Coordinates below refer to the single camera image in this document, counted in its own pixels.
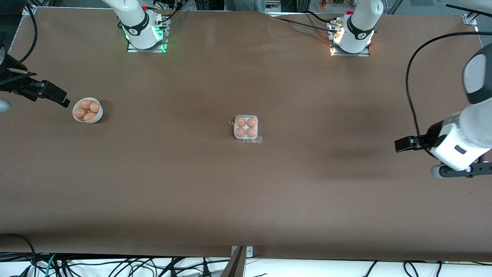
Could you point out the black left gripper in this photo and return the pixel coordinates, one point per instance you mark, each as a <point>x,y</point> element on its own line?
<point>427,140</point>

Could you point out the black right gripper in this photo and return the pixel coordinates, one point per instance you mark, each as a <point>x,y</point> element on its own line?
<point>11,82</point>

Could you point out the clear plastic egg carton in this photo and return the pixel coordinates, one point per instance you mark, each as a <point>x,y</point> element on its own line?
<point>246,127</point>

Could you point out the brown egg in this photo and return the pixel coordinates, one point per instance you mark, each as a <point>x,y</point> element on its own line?
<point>241,122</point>
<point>240,132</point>
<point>251,122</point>
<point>80,112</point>
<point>85,104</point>
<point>95,107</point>
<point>90,117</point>
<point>251,132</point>

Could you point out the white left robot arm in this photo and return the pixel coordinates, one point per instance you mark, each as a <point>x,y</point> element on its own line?
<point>461,142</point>

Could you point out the white round bowl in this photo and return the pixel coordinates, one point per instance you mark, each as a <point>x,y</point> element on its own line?
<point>100,114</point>

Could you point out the brown table cover mat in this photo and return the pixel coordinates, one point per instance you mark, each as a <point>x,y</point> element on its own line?
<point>246,192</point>

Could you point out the dark metal bar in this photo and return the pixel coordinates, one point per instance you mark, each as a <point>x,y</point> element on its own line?
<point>235,267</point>

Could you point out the person in grey trousers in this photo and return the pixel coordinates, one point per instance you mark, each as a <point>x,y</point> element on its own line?
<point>246,4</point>

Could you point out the aluminium frame profile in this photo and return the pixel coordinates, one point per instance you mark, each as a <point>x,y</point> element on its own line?
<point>471,19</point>
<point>30,9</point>

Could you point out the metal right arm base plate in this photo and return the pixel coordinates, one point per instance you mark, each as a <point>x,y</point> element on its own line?
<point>134,50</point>

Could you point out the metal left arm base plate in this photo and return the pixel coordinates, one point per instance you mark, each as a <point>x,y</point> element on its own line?
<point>365,54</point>

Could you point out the metal table edge bracket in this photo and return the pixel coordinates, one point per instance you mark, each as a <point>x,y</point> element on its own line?
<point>250,252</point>

